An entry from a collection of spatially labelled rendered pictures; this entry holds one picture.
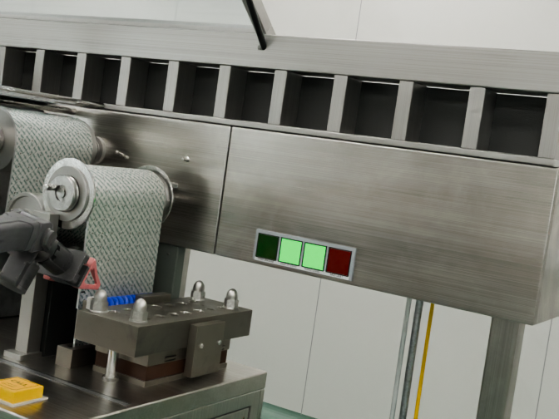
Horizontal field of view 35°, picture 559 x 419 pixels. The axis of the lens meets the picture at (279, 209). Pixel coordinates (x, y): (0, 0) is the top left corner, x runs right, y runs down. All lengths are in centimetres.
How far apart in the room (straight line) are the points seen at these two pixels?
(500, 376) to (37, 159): 111
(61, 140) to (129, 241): 31
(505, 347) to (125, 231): 84
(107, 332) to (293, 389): 300
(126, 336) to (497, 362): 77
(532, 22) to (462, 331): 146
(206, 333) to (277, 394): 291
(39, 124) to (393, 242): 84
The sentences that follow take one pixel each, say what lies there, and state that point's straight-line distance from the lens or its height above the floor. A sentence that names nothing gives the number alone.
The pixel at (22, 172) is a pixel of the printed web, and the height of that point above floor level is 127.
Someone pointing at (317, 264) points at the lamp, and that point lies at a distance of 188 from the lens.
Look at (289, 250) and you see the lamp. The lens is 191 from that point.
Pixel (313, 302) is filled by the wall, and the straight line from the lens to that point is 457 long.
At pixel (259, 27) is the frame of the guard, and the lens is 197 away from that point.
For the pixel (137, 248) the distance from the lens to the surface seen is 196.
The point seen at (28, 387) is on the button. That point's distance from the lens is 163.
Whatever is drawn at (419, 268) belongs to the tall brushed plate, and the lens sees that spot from 179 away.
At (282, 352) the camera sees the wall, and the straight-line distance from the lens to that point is 469.
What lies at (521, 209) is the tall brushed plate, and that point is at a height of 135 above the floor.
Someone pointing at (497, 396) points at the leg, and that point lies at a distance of 193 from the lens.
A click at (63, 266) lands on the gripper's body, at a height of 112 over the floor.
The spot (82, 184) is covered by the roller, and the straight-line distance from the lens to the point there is 183.
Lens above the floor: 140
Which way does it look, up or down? 4 degrees down
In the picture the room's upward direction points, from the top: 8 degrees clockwise
